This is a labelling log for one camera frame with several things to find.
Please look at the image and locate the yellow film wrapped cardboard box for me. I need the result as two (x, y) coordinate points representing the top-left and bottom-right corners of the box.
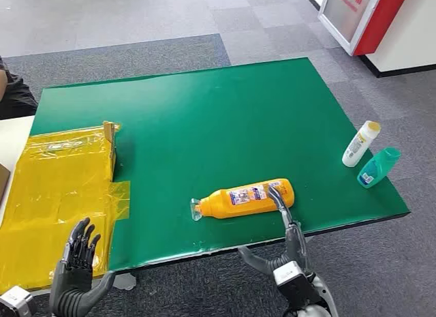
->
(0, 121), (131, 293)

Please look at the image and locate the white table leg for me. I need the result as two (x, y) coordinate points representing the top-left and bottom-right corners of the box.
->
(112, 273), (137, 292)

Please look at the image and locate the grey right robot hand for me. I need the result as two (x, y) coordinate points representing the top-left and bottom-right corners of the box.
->
(238, 185), (314, 277)

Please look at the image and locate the white counter with black base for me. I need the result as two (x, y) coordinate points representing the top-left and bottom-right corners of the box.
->
(359, 0), (436, 78)

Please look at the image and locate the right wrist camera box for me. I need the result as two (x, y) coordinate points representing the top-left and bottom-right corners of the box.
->
(272, 260), (305, 290)

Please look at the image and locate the red and white sign cabinet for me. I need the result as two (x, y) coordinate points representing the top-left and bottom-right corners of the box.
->
(318, 0), (411, 57)

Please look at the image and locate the teal plastic bottle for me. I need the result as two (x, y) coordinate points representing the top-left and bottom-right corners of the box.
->
(357, 147), (402, 190)

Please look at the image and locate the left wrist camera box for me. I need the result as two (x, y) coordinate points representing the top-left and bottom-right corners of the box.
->
(0, 285), (36, 317)

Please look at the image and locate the orange plastic bottle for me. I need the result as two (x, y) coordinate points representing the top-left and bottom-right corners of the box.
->
(190, 178), (295, 222)

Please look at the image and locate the person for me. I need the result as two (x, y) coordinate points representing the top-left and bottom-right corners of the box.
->
(0, 56), (38, 121)

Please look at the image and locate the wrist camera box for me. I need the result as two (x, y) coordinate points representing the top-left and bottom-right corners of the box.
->
(0, 285), (36, 317)
(272, 260), (305, 290)

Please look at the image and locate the white side table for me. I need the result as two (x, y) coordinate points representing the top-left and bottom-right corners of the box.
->
(0, 115), (35, 226)

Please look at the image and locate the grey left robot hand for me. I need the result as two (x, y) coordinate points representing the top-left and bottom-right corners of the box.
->
(50, 217), (117, 309)

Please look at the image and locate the green table mat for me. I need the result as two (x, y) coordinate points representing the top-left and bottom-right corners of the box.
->
(30, 57), (410, 273)

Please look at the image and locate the white bottle with yellow cap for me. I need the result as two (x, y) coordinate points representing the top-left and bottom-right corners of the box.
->
(342, 121), (382, 168)

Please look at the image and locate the brown cardboard sheet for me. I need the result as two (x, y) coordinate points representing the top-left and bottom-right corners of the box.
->
(0, 163), (11, 206)

